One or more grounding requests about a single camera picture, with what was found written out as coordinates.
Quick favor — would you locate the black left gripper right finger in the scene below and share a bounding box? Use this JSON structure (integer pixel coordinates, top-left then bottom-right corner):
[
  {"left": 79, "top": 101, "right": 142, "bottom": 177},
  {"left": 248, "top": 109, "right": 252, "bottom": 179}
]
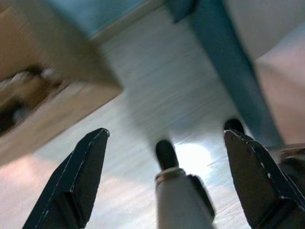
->
[{"left": 223, "top": 128, "right": 305, "bottom": 229}]

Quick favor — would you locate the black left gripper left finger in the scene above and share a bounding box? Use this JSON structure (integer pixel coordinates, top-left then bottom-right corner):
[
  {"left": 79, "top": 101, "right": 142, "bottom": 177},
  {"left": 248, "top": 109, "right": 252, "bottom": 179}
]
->
[{"left": 22, "top": 127, "right": 110, "bottom": 229}]

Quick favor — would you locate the brown wooden nightstand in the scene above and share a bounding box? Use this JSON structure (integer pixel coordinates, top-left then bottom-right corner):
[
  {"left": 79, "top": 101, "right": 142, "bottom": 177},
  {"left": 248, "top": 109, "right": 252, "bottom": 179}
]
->
[{"left": 0, "top": 0, "right": 124, "bottom": 167}]

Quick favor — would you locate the beige sheeted bed mattress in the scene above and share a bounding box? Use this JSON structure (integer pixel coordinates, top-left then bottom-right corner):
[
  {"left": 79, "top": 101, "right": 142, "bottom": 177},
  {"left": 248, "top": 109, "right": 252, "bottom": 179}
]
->
[{"left": 225, "top": 0, "right": 305, "bottom": 145}]

